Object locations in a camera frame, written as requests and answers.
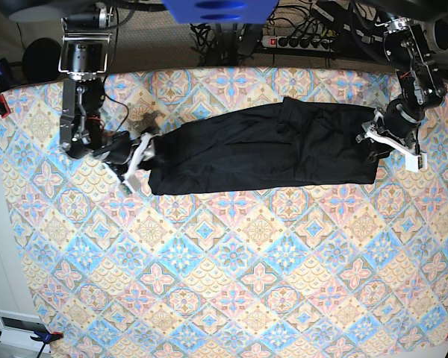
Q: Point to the black t-shirt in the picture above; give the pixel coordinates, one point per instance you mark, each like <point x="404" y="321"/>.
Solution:
<point x="285" y="144"/>

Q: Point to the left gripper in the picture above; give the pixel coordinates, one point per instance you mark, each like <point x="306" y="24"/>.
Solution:
<point x="395" y="128"/>

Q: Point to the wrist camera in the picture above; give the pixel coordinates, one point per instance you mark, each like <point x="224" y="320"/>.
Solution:
<point x="416" y="162"/>
<point x="130" y="186"/>

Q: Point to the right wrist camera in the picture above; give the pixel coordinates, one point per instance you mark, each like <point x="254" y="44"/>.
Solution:
<point x="130" y="186"/>

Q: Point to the black round stool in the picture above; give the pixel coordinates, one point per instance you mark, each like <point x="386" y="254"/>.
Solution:
<point x="40" y="61"/>

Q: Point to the white power strip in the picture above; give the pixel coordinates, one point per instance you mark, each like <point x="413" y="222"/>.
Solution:
<point x="308" y="42"/>

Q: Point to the upper left table clamp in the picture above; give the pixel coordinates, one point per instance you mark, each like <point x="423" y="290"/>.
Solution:
<point x="5" y="84"/>

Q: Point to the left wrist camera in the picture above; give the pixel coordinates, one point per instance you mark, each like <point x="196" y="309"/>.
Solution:
<point x="416" y="162"/>

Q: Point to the white wall outlet box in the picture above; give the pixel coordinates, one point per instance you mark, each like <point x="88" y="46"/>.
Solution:
<point x="17" y="329"/>

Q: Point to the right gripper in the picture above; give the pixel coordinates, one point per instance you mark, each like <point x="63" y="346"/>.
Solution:
<point x="124" y="155"/>

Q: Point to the lower left table clamp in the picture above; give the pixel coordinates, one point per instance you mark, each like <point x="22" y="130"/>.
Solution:
<point x="41" y="337"/>

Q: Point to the patterned tablecloth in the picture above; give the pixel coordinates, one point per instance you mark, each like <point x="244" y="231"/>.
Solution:
<point x="321" y="271"/>

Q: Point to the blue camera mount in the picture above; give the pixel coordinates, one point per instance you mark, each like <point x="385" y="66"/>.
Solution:
<point x="220" y="11"/>

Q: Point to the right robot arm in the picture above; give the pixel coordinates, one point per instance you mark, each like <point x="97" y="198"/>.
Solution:
<point x="88" y="27"/>

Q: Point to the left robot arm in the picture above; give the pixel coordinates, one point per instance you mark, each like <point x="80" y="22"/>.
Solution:
<point x="418" y="70"/>

